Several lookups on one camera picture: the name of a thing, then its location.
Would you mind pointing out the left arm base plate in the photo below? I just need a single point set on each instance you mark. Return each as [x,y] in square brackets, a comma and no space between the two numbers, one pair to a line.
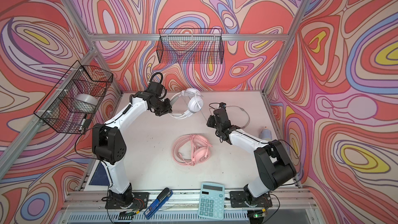
[131,200]

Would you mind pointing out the dark blue booklet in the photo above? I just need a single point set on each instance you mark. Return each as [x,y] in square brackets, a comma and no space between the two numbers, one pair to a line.
[99,176]

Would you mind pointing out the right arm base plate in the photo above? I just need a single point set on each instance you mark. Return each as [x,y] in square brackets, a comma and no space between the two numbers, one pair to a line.
[241,199]

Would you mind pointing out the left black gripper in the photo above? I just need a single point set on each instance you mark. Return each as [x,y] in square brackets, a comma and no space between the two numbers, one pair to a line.
[168,109]

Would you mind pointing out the grey tape roll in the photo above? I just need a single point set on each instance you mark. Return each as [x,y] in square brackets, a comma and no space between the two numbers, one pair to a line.
[85,103]

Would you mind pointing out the rear black wire basket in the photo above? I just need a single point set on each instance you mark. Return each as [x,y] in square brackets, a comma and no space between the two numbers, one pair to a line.
[190,46]

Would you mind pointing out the pink cat-ear headphones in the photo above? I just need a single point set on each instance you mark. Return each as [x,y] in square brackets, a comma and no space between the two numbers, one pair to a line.
[200,150]

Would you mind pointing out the teal calculator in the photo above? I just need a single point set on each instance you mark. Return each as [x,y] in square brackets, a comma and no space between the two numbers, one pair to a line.
[211,202]

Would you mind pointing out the blue black stapler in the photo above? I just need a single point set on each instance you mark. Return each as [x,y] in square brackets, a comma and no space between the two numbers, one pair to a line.
[161,199]

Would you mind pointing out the black marker in basket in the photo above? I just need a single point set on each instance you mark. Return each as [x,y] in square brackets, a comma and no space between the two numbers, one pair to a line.
[82,125]

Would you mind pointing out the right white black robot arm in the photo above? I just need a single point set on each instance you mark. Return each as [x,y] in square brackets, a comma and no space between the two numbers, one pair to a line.
[274,165]

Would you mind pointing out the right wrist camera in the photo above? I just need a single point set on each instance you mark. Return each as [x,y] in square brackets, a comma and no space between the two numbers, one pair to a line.
[222,105]

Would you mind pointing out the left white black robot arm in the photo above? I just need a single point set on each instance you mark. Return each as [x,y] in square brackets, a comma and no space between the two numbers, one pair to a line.
[109,147]

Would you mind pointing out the white headphones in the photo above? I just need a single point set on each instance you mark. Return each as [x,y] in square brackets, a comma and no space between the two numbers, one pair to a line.
[195,104]

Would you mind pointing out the left black wire basket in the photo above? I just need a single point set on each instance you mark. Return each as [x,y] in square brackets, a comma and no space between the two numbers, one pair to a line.
[57,110]

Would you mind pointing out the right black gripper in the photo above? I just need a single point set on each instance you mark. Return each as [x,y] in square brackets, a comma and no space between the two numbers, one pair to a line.
[210,123]

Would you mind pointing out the black wire basket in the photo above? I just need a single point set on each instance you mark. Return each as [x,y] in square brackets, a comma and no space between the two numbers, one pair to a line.
[57,110]
[190,46]

